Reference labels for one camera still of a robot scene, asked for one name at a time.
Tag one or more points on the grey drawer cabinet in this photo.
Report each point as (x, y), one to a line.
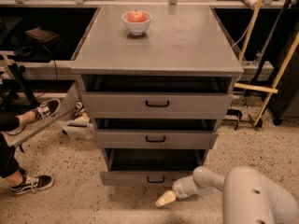
(181, 41)

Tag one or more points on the black sneaker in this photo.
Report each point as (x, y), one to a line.
(33, 184)
(47, 109)

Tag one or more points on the black sneaker upper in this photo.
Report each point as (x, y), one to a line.
(47, 109)

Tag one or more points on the grey box on floor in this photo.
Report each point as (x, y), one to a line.
(77, 129)

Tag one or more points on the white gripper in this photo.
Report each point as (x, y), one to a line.
(182, 189)

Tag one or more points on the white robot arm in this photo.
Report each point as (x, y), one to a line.
(248, 196)

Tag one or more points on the grey top drawer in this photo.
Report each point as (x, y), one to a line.
(156, 97)

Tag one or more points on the red apple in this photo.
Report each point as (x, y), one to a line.
(136, 16)

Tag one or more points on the grey middle drawer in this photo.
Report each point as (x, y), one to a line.
(155, 133)

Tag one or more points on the white bowl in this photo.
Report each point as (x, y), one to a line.
(136, 28)

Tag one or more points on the grey metal bar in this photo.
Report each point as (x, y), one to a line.
(42, 127)

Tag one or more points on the grey bottom drawer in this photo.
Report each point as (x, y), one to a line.
(149, 167)

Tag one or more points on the black sneaker lower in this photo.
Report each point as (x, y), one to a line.
(33, 184)

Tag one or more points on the wooden easel frame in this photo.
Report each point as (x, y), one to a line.
(257, 122)

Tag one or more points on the grey drawer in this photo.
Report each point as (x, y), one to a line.
(155, 133)
(156, 97)
(149, 167)

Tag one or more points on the small toy figure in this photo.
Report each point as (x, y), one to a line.
(79, 109)

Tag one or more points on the black office chair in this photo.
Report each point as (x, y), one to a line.
(7, 25)

